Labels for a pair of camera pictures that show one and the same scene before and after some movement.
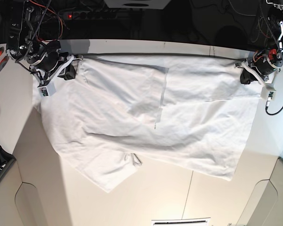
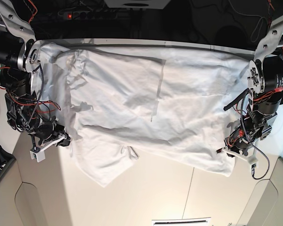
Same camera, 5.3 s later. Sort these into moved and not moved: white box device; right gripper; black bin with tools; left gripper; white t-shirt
Moved: right gripper; left gripper
Not moved: black bin with tools; white t-shirt; white box device
